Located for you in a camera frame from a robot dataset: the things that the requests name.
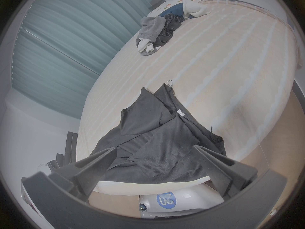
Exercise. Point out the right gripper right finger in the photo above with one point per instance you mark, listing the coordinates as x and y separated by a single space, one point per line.
222 173

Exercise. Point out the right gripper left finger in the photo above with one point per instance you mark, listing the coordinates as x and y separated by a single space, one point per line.
95 170

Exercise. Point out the black T-shirt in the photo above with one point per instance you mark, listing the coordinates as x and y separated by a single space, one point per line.
154 139

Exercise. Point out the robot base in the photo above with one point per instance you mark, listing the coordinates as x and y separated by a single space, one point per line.
185 199

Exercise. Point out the pile of clothes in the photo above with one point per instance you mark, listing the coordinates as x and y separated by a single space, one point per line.
152 30

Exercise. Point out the black chest of drawers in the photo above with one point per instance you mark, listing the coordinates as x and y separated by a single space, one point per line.
70 147

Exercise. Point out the bed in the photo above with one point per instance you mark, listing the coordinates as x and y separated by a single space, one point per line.
226 68

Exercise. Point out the blue-green curtain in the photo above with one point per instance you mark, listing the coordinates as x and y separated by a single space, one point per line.
83 20
47 75

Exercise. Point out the white printed pillow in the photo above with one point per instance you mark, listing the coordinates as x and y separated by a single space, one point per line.
164 6

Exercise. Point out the grey bedside table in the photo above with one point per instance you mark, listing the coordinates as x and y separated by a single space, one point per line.
157 2

